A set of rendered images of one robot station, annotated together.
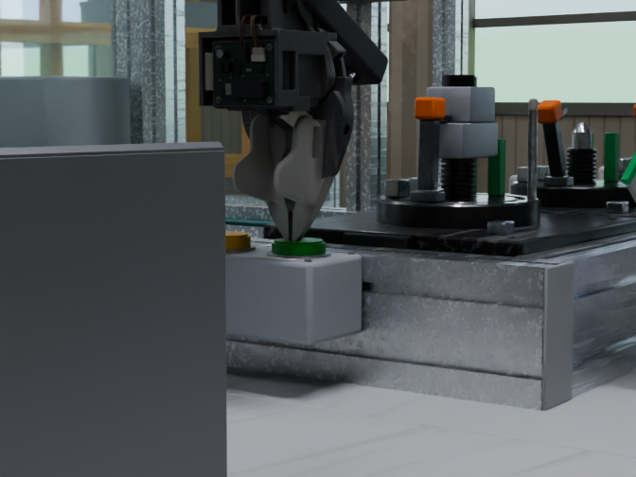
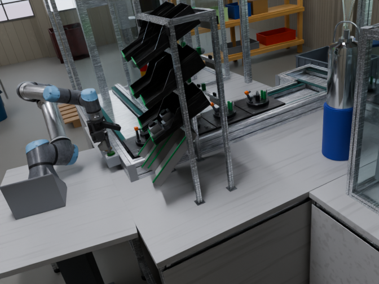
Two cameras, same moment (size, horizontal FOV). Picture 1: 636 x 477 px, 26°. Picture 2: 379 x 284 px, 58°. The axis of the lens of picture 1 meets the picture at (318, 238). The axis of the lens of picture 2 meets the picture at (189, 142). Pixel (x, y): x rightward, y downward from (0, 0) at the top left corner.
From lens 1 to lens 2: 1.49 m
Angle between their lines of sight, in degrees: 39
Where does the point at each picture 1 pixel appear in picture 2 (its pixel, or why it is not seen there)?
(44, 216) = (31, 184)
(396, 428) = (110, 183)
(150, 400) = (50, 196)
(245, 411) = (102, 175)
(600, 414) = (135, 185)
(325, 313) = (111, 163)
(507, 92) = not seen: outside the picture
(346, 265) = (115, 156)
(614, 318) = not seen: hidden behind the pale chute
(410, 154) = (336, 7)
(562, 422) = (128, 186)
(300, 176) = (104, 147)
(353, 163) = not seen: hidden behind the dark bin
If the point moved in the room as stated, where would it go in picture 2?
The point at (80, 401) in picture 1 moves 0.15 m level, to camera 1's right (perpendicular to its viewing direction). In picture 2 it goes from (42, 198) to (63, 204)
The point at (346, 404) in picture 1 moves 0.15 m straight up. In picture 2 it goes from (113, 176) to (106, 152)
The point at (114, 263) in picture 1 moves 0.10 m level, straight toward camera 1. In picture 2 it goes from (41, 186) to (25, 200)
